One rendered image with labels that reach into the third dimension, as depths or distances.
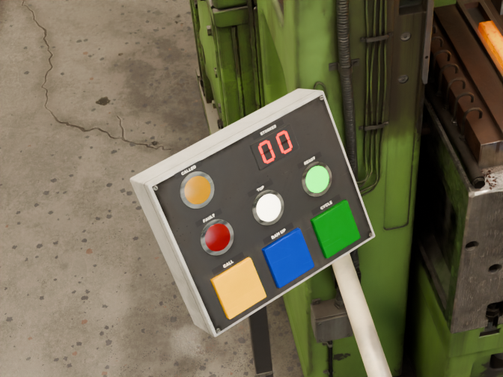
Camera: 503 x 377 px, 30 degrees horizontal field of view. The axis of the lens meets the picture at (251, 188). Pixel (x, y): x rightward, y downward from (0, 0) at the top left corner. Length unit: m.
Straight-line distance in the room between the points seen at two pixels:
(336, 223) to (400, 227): 0.55
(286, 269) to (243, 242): 0.09
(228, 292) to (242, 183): 0.17
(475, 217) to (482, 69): 0.31
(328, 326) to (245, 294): 0.74
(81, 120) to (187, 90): 0.40
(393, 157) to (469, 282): 0.30
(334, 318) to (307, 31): 0.79
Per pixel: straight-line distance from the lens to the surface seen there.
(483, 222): 1.86
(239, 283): 1.51
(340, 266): 2.01
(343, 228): 1.59
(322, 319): 2.21
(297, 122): 1.52
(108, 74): 3.59
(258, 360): 1.95
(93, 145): 3.31
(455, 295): 2.02
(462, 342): 2.18
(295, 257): 1.55
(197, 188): 1.45
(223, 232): 1.48
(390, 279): 2.25
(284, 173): 1.52
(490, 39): 1.99
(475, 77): 1.92
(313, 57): 1.72
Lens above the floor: 2.20
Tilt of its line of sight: 46 degrees down
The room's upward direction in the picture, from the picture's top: 6 degrees counter-clockwise
